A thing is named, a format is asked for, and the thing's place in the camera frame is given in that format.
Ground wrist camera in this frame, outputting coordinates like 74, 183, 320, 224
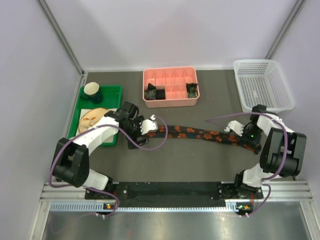
140, 115, 158, 135
224, 120, 245, 137

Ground aluminium frame rail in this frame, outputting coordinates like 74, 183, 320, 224
36, 0, 85, 76

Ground green plastic tray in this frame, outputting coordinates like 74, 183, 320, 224
67, 85, 123, 139

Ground rolled navy yellow floral tie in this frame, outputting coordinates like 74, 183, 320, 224
186, 83, 199, 99

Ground rolled dark floral tie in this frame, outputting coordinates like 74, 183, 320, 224
144, 83, 157, 101

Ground grey slotted cable duct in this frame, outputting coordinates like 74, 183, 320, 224
50, 202, 244, 213

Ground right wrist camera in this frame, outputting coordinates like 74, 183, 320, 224
224, 120, 245, 137

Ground pink divided organizer box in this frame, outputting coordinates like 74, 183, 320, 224
142, 66, 200, 108

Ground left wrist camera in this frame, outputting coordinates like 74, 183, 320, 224
140, 115, 158, 135

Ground black orange floral tie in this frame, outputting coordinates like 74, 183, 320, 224
146, 124, 262, 155

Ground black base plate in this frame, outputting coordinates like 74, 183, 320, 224
84, 181, 265, 208

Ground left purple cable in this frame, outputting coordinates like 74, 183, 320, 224
48, 116, 169, 218

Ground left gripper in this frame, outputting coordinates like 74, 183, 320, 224
121, 115, 148, 149

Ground round painted wooden plate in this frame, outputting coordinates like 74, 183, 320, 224
78, 107, 117, 137

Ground white perforated plastic basket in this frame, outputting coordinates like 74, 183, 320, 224
233, 59, 295, 113

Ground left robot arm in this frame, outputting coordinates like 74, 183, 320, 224
50, 101, 158, 199

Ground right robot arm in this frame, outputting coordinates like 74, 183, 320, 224
227, 104, 307, 198

